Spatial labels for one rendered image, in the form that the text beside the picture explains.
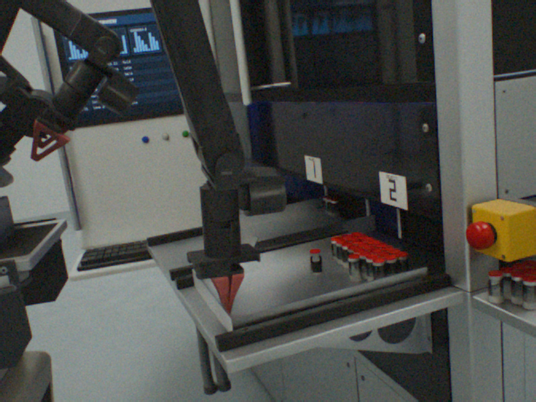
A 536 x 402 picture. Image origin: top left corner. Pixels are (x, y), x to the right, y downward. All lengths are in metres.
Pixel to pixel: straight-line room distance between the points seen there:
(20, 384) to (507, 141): 0.88
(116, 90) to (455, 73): 0.63
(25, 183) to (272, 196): 5.55
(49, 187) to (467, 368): 5.62
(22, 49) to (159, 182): 4.64
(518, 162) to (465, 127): 0.12
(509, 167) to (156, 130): 1.08
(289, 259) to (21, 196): 5.34
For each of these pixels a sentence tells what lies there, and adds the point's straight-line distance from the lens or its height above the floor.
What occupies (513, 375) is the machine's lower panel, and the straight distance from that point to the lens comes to 1.07.
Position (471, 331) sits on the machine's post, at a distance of 0.98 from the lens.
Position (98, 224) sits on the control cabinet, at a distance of 1.76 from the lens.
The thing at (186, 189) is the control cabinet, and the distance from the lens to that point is 1.73.
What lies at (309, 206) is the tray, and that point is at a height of 0.90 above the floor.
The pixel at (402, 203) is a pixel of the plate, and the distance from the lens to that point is 1.03.
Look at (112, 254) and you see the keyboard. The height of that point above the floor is 0.83.
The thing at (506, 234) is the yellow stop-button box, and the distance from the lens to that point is 0.84.
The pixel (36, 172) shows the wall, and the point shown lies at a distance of 6.28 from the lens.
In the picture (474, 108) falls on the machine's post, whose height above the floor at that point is 1.17.
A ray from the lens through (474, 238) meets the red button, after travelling 0.84.
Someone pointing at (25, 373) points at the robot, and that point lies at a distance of 1.10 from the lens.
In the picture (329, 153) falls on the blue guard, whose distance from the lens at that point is 1.26.
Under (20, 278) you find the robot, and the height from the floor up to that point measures 1.01.
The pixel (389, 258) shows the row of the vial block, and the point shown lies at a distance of 0.97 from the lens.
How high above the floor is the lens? 1.25
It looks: 13 degrees down
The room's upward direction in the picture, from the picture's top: 7 degrees counter-clockwise
